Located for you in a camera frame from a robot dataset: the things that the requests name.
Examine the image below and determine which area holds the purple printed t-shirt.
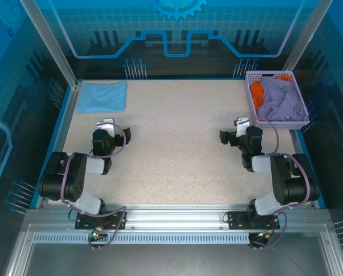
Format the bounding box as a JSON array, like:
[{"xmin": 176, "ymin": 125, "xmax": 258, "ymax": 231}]
[{"xmin": 256, "ymin": 76, "xmax": 307, "ymax": 121}]

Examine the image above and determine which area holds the lavender plastic basket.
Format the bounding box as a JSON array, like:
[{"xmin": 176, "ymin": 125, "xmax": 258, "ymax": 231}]
[{"xmin": 245, "ymin": 70, "xmax": 311, "ymax": 130}]

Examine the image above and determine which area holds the light blue folded t-shirt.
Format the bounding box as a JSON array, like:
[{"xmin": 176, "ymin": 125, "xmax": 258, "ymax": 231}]
[{"xmin": 75, "ymin": 81, "xmax": 128, "ymax": 113}]

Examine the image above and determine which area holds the orange t-shirt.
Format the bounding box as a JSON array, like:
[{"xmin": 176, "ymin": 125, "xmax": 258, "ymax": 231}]
[{"xmin": 250, "ymin": 75, "xmax": 292, "ymax": 112}]

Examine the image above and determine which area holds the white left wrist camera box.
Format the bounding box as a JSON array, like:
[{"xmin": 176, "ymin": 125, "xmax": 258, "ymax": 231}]
[{"xmin": 96, "ymin": 118, "xmax": 115, "ymax": 136}]

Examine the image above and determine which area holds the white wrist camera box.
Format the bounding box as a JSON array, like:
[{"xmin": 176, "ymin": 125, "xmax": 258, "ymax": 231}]
[
  {"xmin": 235, "ymin": 116, "xmax": 251, "ymax": 137},
  {"xmin": 96, "ymin": 118, "xmax": 115, "ymax": 136}
]

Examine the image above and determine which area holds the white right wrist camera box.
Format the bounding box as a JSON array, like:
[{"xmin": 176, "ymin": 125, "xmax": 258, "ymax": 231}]
[{"xmin": 235, "ymin": 116, "xmax": 251, "ymax": 137}]

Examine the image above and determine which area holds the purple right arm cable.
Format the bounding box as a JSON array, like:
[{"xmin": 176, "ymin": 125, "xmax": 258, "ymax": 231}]
[{"xmin": 241, "ymin": 118, "xmax": 310, "ymax": 250}]

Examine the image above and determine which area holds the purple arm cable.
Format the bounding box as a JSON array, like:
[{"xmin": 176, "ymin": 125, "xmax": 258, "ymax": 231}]
[
  {"xmin": 241, "ymin": 118, "xmax": 310, "ymax": 250},
  {"xmin": 60, "ymin": 122, "xmax": 129, "ymax": 251}
]

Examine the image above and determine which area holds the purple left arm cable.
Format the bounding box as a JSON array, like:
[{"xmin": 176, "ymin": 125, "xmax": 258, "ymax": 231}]
[{"xmin": 60, "ymin": 122, "xmax": 129, "ymax": 251}]

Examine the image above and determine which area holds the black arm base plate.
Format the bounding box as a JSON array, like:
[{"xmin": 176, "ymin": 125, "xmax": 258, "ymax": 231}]
[
  {"xmin": 75, "ymin": 210, "xmax": 128, "ymax": 231},
  {"xmin": 226, "ymin": 210, "xmax": 280, "ymax": 231}
]

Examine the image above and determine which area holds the aluminium front rail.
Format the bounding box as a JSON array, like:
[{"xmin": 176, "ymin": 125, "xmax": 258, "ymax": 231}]
[{"xmin": 24, "ymin": 204, "xmax": 332, "ymax": 231}]

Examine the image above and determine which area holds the aluminium frame post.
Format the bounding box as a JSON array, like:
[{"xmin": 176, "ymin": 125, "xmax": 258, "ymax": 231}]
[
  {"xmin": 18, "ymin": 0, "xmax": 82, "ymax": 89},
  {"xmin": 282, "ymin": 0, "xmax": 335, "ymax": 79}
]

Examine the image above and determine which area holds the slotted grey cable duct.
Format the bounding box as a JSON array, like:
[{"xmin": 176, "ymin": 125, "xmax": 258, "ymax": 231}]
[{"xmin": 32, "ymin": 233, "xmax": 251, "ymax": 244}]

